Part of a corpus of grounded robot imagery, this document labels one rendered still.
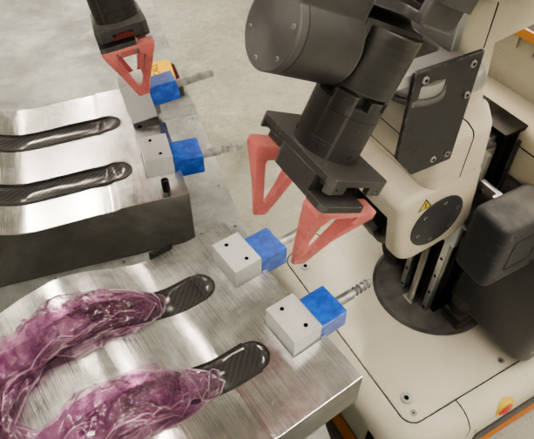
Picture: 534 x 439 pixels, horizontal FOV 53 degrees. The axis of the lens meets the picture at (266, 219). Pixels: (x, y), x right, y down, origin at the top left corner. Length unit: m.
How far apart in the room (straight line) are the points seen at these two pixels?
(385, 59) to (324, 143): 0.07
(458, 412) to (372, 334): 0.24
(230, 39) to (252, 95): 0.50
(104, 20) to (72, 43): 0.49
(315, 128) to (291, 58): 0.09
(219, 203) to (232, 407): 0.34
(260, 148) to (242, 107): 1.91
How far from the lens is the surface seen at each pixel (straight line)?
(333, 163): 0.42
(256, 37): 0.37
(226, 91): 2.47
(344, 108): 0.41
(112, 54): 0.73
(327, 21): 0.36
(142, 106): 0.78
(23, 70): 1.17
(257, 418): 0.55
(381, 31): 0.40
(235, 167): 2.06
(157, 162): 0.70
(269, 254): 0.63
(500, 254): 0.93
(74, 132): 0.83
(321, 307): 0.59
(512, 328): 1.25
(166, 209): 0.69
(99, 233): 0.71
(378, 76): 0.40
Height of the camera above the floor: 1.36
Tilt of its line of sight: 47 degrees down
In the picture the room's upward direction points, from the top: straight up
